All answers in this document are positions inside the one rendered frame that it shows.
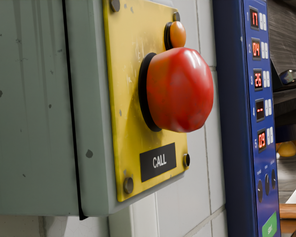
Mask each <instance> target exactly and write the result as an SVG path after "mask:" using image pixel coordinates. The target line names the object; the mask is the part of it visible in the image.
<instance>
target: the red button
mask: <svg viewBox="0 0 296 237"><path fill-rule="evenodd" d="M147 99H148V106H149V110H150V114H151V117H152V119H153V121H154V123H155V124H156V125H157V126H158V127H159V128H161V129H165V130H169V131H173V132H177V133H190V132H192V131H195V130H198V129H200V128H202V127H203V125H204V123H205V121H206V120H207V118H208V116H209V114H210V112H211V110H212V106H213V100H214V87H213V79H212V74H211V71H210V68H209V66H208V64H207V63H206V62H205V60H204V59H203V58H202V56H201V55H200V54H199V52H198V51H197V50H194V49H190V48H187V47H177V48H172V49H170V50H167V51H165V52H162V53H160V54H157V55H155V56H154V57H153V58H152V60H151V61H150V64H149V67H148V73H147Z"/></svg>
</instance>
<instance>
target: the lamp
mask: <svg viewBox="0 0 296 237"><path fill-rule="evenodd" d="M186 38H187V35H186V30H185V28H184V26H183V24H182V23H181V22H179V21H175V22H173V23H172V24H171V26H170V41H171V45H172V47H173V48H177V47H184V45H185V43H186Z"/></svg>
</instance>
